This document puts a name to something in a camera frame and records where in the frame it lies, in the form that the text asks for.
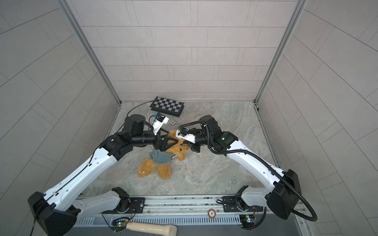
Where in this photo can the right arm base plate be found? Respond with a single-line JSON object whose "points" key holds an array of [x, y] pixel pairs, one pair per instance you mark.
{"points": [[229, 205]]}

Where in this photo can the right green circuit board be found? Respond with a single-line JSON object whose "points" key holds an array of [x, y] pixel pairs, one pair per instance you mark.
{"points": [[247, 221]]}

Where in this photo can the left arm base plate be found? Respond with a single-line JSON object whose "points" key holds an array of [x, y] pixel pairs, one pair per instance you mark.
{"points": [[135, 206]]}

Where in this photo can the grey-green teddy sweater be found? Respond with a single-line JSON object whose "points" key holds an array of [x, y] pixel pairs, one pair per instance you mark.
{"points": [[161, 157]]}

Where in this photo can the aluminium mounting rail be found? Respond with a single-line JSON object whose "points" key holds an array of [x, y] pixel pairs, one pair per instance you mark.
{"points": [[183, 203]]}

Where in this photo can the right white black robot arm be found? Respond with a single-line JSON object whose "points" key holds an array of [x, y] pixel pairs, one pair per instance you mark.
{"points": [[282, 190]]}

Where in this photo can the folded black white chessboard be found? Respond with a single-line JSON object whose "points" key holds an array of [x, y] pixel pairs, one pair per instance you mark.
{"points": [[167, 106]]}

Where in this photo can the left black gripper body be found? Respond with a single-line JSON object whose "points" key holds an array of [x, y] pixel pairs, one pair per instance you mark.
{"points": [[157, 145]]}

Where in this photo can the left green circuit board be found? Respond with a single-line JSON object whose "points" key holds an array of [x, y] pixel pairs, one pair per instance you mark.
{"points": [[120, 223]]}

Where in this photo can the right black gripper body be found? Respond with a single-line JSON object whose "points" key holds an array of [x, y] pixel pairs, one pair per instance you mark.
{"points": [[202, 140]]}

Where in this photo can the tan teddy bear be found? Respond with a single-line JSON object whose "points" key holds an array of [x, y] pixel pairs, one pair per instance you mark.
{"points": [[164, 171]]}

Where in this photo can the green circuit board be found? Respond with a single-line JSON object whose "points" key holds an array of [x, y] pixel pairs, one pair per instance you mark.
{"points": [[247, 221], [120, 223]]}

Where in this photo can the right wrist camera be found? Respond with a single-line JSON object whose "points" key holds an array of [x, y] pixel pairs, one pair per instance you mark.
{"points": [[187, 137]]}

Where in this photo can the beige wooden handle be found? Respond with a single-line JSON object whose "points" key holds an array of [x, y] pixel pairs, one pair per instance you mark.
{"points": [[162, 230]]}

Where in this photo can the round red white sticker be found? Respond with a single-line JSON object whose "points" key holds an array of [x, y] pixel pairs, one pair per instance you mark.
{"points": [[211, 213]]}

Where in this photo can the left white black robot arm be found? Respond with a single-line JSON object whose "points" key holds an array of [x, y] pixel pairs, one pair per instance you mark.
{"points": [[57, 210]]}

